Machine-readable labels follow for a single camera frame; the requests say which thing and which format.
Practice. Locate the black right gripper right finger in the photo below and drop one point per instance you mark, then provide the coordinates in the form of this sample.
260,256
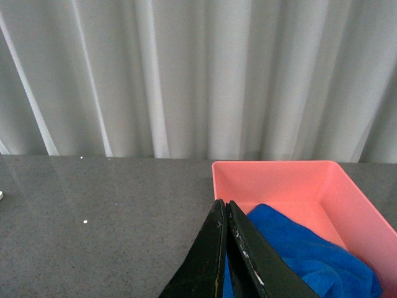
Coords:
256,269

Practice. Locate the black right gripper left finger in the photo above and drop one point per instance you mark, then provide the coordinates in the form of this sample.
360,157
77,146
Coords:
203,271

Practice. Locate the blue microfiber cloth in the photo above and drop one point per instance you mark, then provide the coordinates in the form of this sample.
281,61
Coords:
328,269

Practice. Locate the pink plastic bin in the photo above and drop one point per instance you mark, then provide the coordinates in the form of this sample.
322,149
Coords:
319,195

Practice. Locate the white pleated curtain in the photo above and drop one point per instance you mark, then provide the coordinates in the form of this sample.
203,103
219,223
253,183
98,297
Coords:
234,80

